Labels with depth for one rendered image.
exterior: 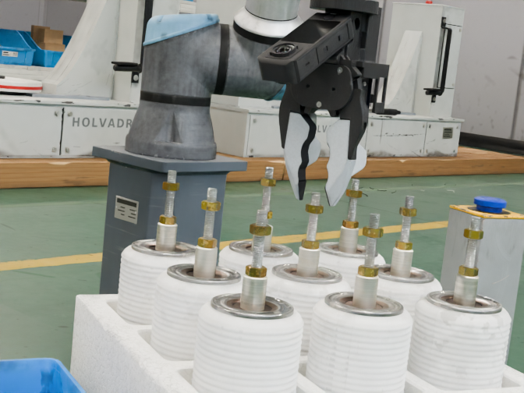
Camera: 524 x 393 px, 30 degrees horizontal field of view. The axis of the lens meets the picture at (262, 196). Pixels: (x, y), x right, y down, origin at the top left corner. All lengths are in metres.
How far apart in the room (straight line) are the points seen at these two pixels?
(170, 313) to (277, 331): 0.15
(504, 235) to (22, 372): 0.59
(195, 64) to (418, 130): 3.13
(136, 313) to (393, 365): 0.30
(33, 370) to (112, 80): 2.45
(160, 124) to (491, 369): 0.76
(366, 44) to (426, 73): 3.77
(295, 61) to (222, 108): 2.92
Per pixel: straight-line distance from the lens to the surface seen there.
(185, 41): 1.56
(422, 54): 4.84
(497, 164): 5.12
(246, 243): 1.16
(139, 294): 1.07
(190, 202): 1.56
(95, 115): 3.27
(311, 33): 0.98
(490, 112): 6.88
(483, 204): 1.24
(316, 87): 1.01
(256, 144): 3.79
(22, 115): 3.12
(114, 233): 1.62
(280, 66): 0.93
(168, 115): 1.56
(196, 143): 1.56
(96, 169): 3.21
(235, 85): 1.58
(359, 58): 1.04
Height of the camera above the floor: 0.48
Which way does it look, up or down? 8 degrees down
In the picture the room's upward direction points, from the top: 6 degrees clockwise
